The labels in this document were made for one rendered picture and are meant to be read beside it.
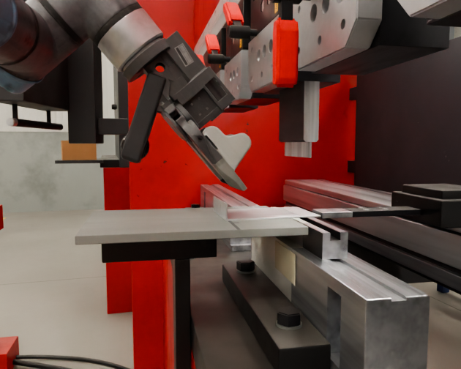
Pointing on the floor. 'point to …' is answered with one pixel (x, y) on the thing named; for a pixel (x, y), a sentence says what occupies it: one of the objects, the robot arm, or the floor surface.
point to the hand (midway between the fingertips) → (230, 184)
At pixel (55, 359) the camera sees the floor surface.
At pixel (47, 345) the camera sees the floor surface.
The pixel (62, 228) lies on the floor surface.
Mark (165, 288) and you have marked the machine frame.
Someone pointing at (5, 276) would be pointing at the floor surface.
